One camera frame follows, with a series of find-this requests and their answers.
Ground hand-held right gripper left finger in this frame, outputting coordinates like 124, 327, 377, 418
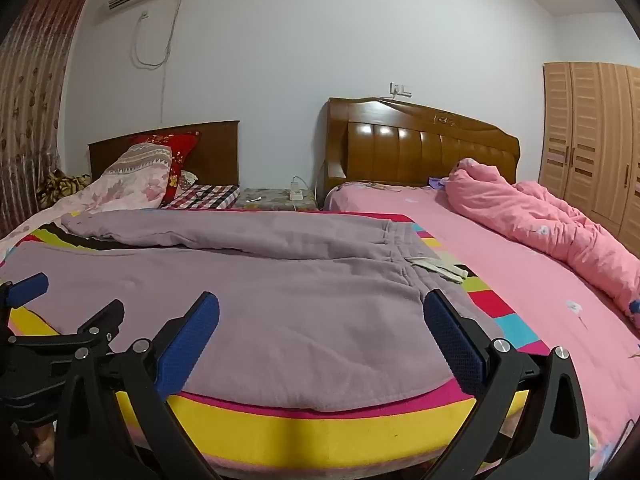
54, 291, 222, 480

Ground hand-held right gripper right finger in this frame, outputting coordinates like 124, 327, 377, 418
422, 289, 591, 480

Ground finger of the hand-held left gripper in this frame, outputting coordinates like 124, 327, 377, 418
7, 299, 125, 361
0, 272, 50, 312

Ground purple pants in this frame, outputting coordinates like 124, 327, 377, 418
0, 208, 503, 413

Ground person's left hand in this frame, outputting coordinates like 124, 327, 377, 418
29, 424, 56, 465

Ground pink bed sheet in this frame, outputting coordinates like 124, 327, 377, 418
322, 181, 640, 476

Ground dark leopard print cloth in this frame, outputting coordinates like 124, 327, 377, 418
40, 169, 93, 208

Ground colourful striped blanket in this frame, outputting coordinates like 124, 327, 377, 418
0, 210, 551, 472

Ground pale pink floral quilt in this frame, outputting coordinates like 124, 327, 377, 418
0, 142, 174, 261

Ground plaid pillow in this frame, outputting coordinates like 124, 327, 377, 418
162, 184, 241, 210

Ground nightstand with floral cover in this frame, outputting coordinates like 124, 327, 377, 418
234, 187, 317, 211

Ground floral pleated curtain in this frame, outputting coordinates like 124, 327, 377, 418
0, 0, 93, 238

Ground red embroidered pillow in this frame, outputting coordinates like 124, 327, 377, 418
127, 131, 201, 206

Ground dark plain wooden headboard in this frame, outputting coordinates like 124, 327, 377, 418
87, 120, 241, 195

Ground brown padded wooden headboard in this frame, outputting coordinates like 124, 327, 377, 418
315, 96, 521, 211

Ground light wooden wardrobe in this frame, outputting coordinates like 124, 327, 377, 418
537, 61, 640, 256

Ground white air conditioner cable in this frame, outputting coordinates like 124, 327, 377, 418
130, 9, 177, 69

